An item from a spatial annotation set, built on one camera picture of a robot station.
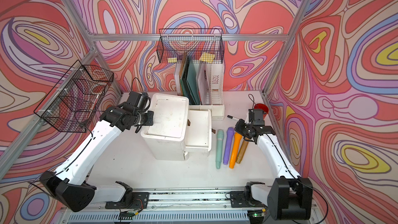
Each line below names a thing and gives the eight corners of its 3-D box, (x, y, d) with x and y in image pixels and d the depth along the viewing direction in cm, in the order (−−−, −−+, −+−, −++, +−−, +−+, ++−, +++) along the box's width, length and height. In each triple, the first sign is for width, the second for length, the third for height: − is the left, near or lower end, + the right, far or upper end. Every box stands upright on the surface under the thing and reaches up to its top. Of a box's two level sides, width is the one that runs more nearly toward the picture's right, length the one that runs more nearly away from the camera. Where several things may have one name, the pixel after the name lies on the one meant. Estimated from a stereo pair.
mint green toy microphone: (213, 168, 85) (214, 166, 83) (216, 131, 100) (217, 128, 98) (222, 169, 85) (222, 167, 82) (223, 132, 100) (224, 129, 98)
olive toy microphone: (235, 161, 87) (235, 160, 86) (242, 141, 96) (243, 139, 94) (241, 164, 86) (242, 163, 85) (248, 144, 95) (249, 142, 93)
